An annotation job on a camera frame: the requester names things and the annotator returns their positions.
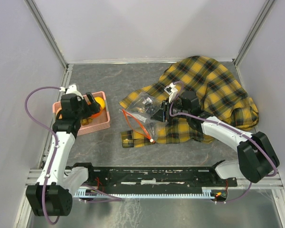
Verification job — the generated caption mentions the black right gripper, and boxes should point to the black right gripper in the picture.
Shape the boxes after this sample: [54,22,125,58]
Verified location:
[150,98,190,123]

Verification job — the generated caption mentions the clear zip top bag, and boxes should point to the clear zip top bag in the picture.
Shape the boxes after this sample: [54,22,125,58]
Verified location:
[122,92,166,143]

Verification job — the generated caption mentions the brown fake longan bunch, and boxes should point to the brown fake longan bunch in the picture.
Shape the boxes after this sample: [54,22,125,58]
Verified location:
[80,118,92,126]

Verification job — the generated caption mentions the orange fake tangerine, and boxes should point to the orange fake tangerine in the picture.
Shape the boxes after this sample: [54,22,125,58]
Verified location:
[90,110,102,119]

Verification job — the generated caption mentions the dark fake grape bunch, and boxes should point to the dark fake grape bunch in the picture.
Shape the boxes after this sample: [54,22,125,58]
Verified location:
[138,96,158,115]

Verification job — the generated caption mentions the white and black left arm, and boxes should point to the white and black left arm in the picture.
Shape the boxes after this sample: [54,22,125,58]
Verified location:
[26,93,101,218]

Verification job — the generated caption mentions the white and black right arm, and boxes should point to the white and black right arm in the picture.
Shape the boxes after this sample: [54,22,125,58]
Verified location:
[151,91,280,186]

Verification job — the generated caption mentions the pink perforated plastic basket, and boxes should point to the pink perforated plastic basket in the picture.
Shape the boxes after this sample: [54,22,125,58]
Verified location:
[52,91,110,137]

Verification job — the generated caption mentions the yellow plaid shirt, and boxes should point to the yellow plaid shirt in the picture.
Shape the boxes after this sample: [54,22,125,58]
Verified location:
[119,56,259,148]

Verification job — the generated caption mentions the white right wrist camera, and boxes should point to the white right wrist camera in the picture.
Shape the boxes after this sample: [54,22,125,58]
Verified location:
[164,81,183,103]

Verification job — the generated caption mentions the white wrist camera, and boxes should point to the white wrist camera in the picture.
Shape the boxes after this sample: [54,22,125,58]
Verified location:
[59,84,83,98]
[164,81,183,103]

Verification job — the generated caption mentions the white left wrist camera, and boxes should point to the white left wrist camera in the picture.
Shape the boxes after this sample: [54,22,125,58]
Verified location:
[59,84,83,98]

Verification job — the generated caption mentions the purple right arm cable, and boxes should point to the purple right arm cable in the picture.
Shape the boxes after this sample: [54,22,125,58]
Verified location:
[168,81,278,204]

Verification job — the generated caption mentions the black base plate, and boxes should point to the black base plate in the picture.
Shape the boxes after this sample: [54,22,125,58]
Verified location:
[86,166,238,195]

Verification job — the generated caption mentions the light blue cable duct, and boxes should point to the light blue cable duct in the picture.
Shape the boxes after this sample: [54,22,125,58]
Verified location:
[73,187,227,200]

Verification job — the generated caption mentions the aluminium frame rail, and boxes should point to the aluminium frame rail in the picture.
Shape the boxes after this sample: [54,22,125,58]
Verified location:
[13,0,74,228]

